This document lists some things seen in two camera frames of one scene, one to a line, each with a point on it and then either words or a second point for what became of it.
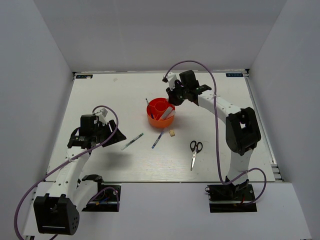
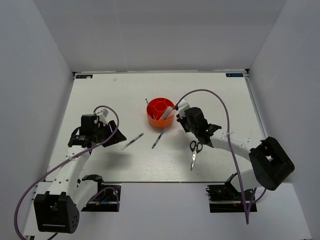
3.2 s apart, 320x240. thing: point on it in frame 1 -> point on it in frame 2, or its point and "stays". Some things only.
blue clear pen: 157,140 stays
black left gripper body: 102,133 stays
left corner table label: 84,76 stays
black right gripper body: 178,94 -> 187,127
